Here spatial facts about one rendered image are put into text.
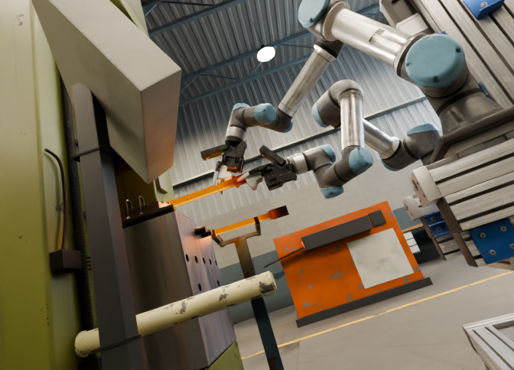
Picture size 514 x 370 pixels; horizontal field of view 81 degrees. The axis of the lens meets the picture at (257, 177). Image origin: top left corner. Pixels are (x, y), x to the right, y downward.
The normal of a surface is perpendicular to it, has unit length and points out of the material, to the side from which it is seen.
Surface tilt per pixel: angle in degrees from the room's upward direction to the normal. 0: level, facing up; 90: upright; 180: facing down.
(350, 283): 90
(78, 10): 90
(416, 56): 97
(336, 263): 90
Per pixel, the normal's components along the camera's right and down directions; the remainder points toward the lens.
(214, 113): -0.15, -0.30
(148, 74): 0.28, -0.42
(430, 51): -0.57, 0.00
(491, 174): -0.39, -0.21
